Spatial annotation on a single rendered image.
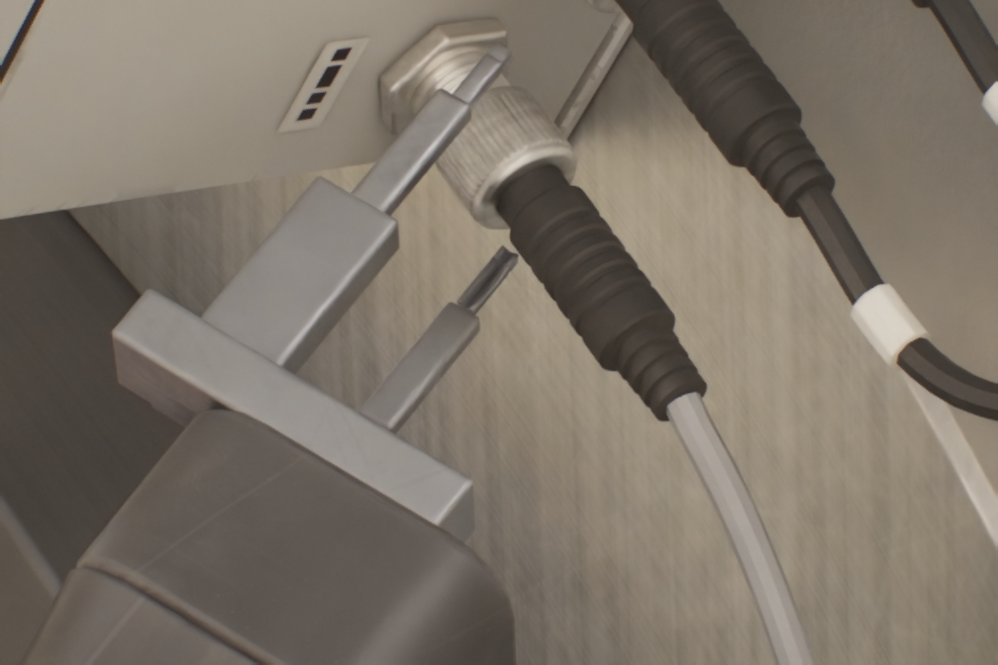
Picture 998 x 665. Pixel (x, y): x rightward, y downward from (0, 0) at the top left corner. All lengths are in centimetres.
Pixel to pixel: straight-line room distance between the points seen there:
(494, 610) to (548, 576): 12
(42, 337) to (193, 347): 15
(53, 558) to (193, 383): 12
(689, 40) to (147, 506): 9
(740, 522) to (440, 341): 6
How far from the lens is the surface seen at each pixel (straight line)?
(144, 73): 84
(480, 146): 86
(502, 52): 85
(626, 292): 85
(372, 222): 83
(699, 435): 84
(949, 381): 81
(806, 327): 88
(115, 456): 95
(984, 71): 80
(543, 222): 86
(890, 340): 82
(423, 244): 93
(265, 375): 81
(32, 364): 96
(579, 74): 90
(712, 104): 83
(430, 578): 79
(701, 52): 83
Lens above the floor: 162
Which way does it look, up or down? 7 degrees down
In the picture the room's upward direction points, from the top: 3 degrees counter-clockwise
